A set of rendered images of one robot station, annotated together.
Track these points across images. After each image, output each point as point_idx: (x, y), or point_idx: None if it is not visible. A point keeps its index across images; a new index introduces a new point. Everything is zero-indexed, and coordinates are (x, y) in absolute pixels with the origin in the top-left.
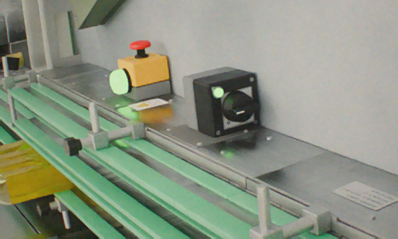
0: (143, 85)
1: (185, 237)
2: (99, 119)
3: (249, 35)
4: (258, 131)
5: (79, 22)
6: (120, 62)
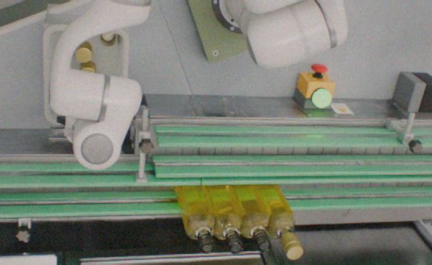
0: None
1: None
2: (333, 129)
3: (426, 51)
4: None
5: (219, 56)
6: (314, 84)
